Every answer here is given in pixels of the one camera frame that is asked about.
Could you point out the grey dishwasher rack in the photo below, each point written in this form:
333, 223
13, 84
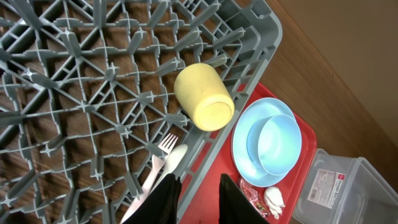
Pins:
87, 95

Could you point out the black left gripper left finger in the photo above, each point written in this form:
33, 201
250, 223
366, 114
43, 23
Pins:
161, 206

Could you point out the clear plastic bin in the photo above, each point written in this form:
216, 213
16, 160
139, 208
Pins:
345, 190

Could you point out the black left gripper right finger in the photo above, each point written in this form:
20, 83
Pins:
235, 208

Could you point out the white plastic fork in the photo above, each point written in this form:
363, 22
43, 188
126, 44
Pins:
167, 144

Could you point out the red plastic tray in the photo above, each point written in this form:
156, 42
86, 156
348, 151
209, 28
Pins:
204, 206

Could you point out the yellow plastic cup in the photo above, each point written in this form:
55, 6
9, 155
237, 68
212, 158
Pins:
204, 97

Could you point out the crumpled white tissue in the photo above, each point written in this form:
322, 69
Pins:
273, 199

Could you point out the light blue plate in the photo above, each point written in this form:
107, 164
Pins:
262, 108

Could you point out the light blue bowl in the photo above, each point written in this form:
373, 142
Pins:
274, 144

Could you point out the red snack wrapper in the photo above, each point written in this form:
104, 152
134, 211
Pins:
253, 197

